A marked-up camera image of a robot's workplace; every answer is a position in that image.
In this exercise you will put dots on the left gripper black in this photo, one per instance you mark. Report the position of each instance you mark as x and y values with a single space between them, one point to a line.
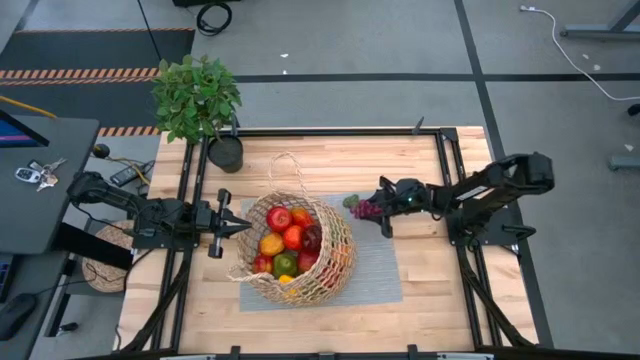
206 220

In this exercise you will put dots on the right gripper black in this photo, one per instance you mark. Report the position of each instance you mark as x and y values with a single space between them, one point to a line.
407 197

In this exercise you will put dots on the purple grape bunch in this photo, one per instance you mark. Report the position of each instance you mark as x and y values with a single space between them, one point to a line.
365 210

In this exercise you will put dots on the bright red tomato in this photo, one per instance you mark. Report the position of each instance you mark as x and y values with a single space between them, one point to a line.
279 218

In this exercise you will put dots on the small red-yellow apple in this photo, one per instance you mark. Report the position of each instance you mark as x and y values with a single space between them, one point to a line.
262 264

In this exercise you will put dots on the green bell pepper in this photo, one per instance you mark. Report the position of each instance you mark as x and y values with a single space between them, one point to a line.
285 264

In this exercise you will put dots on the dark red apple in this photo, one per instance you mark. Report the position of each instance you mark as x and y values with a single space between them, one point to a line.
312 238

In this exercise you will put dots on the plain red apple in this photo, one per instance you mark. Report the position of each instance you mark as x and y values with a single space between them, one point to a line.
307 260

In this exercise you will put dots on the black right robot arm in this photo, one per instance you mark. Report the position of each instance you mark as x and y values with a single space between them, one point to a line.
490 187

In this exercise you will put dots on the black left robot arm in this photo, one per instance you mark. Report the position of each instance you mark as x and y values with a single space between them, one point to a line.
155 212

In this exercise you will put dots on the small dark green fruit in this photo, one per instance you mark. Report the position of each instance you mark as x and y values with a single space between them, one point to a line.
350 201

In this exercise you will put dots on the grey woven placemat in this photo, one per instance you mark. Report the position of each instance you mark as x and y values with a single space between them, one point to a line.
375 280

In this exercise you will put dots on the black power adapter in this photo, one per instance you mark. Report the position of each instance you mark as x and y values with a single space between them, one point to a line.
125 175

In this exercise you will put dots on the green potted plant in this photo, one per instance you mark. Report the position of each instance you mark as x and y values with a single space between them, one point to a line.
195 100

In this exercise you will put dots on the black desk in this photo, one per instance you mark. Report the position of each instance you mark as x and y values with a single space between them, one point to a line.
50 210

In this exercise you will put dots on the small black plug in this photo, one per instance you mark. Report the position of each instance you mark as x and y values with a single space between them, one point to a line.
67 327

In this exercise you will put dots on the key bunch with fob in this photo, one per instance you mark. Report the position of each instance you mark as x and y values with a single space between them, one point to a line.
27 175

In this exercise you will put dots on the black equipment case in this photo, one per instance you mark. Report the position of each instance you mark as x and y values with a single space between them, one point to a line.
200 2

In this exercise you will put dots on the black computer mouse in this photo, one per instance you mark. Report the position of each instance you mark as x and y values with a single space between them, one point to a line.
17 312

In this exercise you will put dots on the black hazard-striped floor mat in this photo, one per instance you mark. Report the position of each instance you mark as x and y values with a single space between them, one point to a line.
75 50

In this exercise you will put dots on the computer monitor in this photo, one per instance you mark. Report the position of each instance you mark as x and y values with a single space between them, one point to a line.
15 136

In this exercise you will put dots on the grey furniture foot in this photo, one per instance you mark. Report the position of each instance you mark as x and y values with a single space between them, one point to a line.
625 163

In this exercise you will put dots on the black chair caster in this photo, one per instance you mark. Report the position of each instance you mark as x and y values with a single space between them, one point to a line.
635 109

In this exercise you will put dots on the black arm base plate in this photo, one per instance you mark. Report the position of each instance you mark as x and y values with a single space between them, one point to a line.
500 236
165 243

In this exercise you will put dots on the black aluminium table frame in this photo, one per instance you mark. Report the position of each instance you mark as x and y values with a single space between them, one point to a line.
280 132

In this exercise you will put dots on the grey desk leg frame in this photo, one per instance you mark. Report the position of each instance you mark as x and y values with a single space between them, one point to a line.
590 33

